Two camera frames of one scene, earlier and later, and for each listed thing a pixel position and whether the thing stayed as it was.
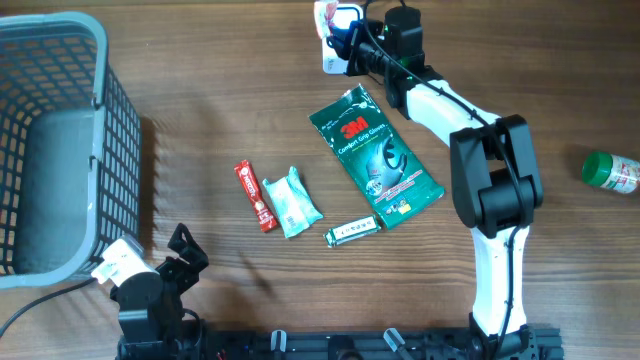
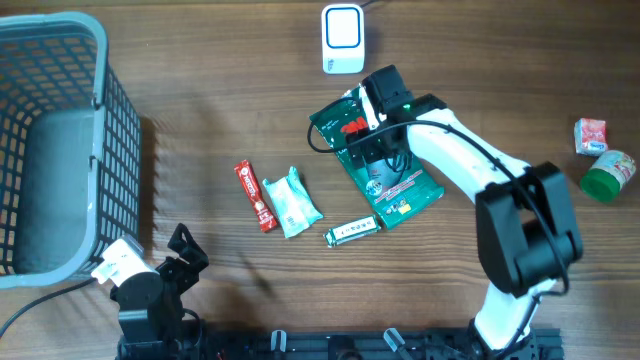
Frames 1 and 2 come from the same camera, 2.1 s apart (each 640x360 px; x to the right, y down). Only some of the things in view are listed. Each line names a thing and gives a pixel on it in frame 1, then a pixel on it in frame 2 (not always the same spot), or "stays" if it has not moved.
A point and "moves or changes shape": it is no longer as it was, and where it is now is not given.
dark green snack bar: (349, 231) stays
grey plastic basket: (71, 151) stays
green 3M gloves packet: (394, 185) stays
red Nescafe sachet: (263, 211) stays
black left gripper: (185, 276) stays
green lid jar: (612, 172) moves or changes shape
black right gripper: (350, 37) to (370, 151)
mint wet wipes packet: (294, 208) stays
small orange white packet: (324, 12) to (590, 136)
